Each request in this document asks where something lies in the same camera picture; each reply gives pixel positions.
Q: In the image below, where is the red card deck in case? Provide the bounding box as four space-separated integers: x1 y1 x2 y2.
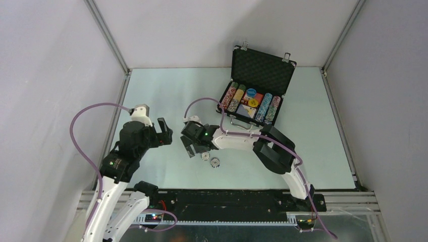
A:
241 93 263 105

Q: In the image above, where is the white blue poker chip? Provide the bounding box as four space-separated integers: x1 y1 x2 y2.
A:
201 152 210 161

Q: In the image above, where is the grey poker chip stack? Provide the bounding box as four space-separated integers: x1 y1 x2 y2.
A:
227 84 246 112

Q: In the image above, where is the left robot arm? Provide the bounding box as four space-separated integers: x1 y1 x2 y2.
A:
82 104 173 241

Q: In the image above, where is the white poker chip front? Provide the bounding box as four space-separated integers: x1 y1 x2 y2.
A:
210 157 221 168

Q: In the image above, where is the light blue chip stack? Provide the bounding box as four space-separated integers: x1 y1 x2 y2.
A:
254 93 273 122

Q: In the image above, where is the blue dealer button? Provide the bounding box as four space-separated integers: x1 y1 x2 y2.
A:
246 88 257 97

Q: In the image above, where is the yellow big blind button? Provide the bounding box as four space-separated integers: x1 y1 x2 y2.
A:
248 98 259 108

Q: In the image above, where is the black poker set case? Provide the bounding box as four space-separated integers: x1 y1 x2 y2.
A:
217 42 297 127

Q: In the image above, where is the red poker chip stack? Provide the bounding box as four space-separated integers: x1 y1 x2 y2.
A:
221 82 238 110

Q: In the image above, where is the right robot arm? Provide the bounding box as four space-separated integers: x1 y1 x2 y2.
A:
180 115 314 211

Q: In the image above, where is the blue playing card deck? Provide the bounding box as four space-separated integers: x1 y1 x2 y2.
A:
236 104 257 119

